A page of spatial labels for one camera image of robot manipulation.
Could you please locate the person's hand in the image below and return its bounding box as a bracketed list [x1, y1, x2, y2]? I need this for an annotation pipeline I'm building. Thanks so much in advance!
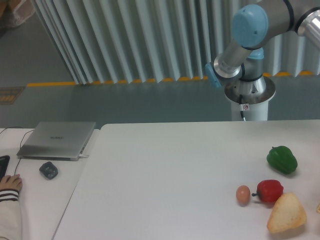
[0, 174, 23, 192]

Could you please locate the white striped sleeve forearm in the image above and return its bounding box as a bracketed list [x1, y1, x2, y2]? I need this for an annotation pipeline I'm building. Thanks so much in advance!
[0, 188, 22, 240]

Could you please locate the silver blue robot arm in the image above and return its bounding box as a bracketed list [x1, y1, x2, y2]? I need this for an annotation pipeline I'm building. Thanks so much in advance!
[205, 0, 320, 88]

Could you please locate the red bell pepper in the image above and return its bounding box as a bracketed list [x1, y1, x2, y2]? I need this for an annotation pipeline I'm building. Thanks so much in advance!
[251, 179, 284, 203]

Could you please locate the green bell pepper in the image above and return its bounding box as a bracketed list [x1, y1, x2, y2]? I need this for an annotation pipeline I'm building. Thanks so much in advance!
[266, 145, 298, 175]

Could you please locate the black keyboard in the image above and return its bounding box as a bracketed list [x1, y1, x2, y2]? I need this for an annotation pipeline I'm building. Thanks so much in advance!
[0, 155, 10, 181]

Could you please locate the dark grey computer mouse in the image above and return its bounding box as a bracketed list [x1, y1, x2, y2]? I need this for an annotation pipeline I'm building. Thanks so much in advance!
[39, 161, 59, 180]

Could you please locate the silver closed laptop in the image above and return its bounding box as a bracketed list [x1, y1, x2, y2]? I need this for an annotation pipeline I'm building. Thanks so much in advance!
[17, 121, 96, 161]

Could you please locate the brown egg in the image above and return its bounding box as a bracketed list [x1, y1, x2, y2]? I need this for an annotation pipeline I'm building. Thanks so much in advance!
[236, 185, 251, 204]

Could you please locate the slice of bread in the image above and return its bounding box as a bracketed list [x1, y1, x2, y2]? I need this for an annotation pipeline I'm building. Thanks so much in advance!
[267, 192, 307, 234]

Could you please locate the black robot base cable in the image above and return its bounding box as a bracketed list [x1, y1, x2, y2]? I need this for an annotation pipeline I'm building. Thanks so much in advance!
[238, 93, 247, 122]

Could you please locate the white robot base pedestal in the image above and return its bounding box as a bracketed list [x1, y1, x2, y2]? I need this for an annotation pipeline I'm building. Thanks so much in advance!
[224, 76, 276, 121]

